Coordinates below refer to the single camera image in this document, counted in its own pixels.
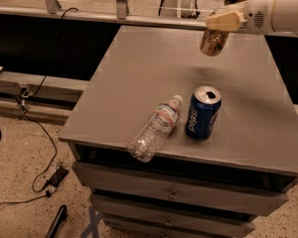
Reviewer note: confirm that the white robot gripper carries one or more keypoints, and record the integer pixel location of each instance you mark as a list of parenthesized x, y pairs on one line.
[(255, 16)]

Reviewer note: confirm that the orange soda can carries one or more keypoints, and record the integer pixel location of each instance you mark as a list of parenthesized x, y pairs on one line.
[(213, 42)]

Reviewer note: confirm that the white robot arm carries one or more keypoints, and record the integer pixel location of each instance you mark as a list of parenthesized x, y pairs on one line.
[(285, 18)]

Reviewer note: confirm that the blue Pepsi can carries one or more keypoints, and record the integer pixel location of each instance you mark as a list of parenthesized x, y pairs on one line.
[(203, 111)]

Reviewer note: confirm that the clear plastic water bottle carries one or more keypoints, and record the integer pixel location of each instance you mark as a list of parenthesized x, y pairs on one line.
[(149, 138)]

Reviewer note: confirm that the grey drawer cabinet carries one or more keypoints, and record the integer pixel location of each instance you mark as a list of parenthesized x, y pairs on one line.
[(254, 142)]

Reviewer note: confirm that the top cabinet drawer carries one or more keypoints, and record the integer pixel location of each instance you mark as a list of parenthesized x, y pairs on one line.
[(213, 195)]

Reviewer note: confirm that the cabinet drawer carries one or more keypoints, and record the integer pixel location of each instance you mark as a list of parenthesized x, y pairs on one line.
[(147, 228), (213, 195), (171, 218)]

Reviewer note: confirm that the middle cabinet drawer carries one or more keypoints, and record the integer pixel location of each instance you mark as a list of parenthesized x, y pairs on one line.
[(171, 218)]

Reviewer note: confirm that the black power adapter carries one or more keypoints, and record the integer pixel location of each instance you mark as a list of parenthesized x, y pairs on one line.
[(57, 176)]

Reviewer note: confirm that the bottom cabinet drawer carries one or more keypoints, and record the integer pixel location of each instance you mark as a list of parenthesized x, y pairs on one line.
[(147, 228)]

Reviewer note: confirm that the black flat tool on floor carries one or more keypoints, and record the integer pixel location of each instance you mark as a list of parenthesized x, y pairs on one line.
[(59, 218)]

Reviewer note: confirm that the metal window rail frame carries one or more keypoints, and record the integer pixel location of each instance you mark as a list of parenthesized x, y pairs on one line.
[(180, 14)]

